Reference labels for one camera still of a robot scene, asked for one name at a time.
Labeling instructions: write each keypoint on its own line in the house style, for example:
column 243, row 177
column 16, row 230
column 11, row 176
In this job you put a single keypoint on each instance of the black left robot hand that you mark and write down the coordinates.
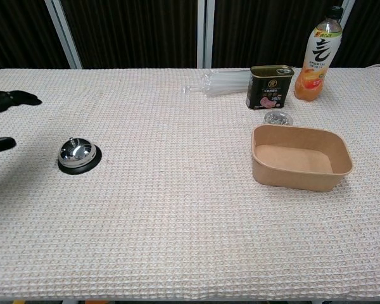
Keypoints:
column 3, row 98

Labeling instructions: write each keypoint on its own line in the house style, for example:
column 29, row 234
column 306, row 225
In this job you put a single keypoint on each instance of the silver desk bell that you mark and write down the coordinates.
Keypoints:
column 78, row 155

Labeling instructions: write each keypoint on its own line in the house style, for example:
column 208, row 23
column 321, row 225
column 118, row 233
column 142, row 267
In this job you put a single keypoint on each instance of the white waffle weave tablecloth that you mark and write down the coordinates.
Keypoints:
column 177, row 206

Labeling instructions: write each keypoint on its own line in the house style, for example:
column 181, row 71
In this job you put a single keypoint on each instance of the clear plastic bottle lying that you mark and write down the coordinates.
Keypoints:
column 221, row 82

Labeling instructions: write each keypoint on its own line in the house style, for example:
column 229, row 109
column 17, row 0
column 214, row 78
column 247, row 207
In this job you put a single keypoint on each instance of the black luncheon meat can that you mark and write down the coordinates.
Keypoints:
column 267, row 87

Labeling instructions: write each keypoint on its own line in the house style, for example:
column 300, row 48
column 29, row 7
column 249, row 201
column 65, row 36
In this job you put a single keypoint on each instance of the brown paper food tray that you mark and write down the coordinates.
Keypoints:
column 299, row 158

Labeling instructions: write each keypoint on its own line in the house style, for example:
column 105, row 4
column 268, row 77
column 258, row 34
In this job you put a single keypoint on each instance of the orange drink plastic bottle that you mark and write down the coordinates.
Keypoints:
column 316, row 60

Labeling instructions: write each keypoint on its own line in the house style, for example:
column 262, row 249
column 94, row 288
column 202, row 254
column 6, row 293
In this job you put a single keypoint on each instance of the white metal partition post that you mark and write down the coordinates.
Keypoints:
column 65, row 33
column 206, row 33
column 346, row 8

